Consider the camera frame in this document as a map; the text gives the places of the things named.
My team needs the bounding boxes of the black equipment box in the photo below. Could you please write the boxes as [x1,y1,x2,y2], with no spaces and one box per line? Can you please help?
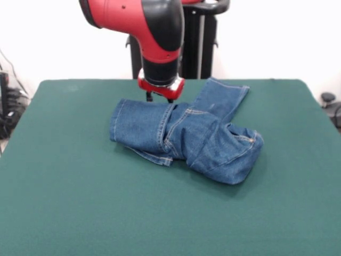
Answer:
[0,71,9,118]

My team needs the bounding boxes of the blue denim jeans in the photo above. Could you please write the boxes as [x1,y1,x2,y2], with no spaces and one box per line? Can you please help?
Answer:
[109,77,265,185]

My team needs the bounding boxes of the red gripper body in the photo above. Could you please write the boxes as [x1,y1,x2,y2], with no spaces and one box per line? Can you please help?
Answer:
[137,69,185,101]

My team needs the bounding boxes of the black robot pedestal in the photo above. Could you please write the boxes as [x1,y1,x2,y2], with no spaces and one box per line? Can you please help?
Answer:
[125,0,230,79]

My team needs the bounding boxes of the black cable bundle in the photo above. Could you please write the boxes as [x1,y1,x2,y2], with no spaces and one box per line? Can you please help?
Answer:
[0,87,29,140]

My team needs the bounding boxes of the dark green table cloth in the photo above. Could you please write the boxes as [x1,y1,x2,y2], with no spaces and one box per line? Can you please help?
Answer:
[0,78,341,256]

